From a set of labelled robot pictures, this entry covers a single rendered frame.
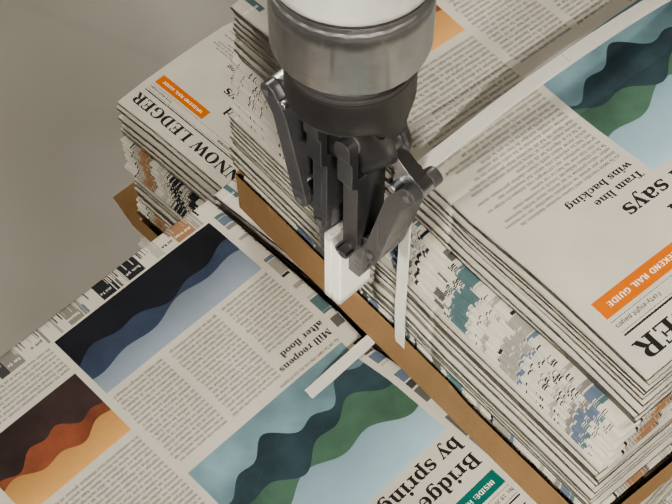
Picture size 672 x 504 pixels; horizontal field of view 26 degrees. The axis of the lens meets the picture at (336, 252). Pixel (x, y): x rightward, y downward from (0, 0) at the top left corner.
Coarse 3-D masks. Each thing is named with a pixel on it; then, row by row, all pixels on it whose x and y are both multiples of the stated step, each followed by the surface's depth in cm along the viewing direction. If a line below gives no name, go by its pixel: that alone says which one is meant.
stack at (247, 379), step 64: (192, 256) 112; (256, 256) 112; (64, 320) 108; (128, 320) 108; (192, 320) 108; (256, 320) 108; (320, 320) 108; (0, 384) 105; (64, 384) 105; (128, 384) 105; (192, 384) 105; (256, 384) 105; (320, 384) 105; (384, 384) 105; (0, 448) 102; (64, 448) 102; (128, 448) 102; (192, 448) 102; (256, 448) 102; (320, 448) 102; (384, 448) 102; (448, 448) 102
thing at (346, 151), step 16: (336, 144) 83; (352, 144) 83; (352, 160) 84; (352, 176) 85; (368, 176) 86; (384, 176) 88; (352, 192) 87; (368, 192) 88; (352, 208) 88; (368, 208) 89; (352, 224) 90; (368, 224) 90; (352, 240) 91
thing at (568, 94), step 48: (624, 0) 95; (528, 48) 93; (624, 48) 93; (480, 96) 91; (528, 96) 91; (576, 96) 91; (432, 144) 89; (480, 144) 89; (528, 144) 89; (432, 192) 88; (432, 240) 91; (384, 288) 100; (432, 288) 94; (432, 336) 98
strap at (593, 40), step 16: (656, 0) 94; (624, 16) 93; (640, 16) 93; (592, 32) 92; (608, 32) 92; (576, 48) 91; (592, 48) 91; (560, 64) 90; (528, 80) 90; (544, 80) 90; (512, 96) 89; (480, 112) 89; (496, 112) 88; (464, 128) 88; (480, 128) 88; (448, 144) 88; (432, 160) 87
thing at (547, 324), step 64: (576, 128) 89; (640, 128) 89; (512, 192) 86; (576, 192) 86; (640, 192) 86; (448, 256) 90; (512, 256) 83; (576, 256) 83; (640, 256) 83; (448, 320) 94; (512, 320) 87; (576, 320) 82; (640, 320) 81; (512, 384) 92; (576, 384) 85; (640, 384) 80; (576, 448) 89; (640, 448) 91
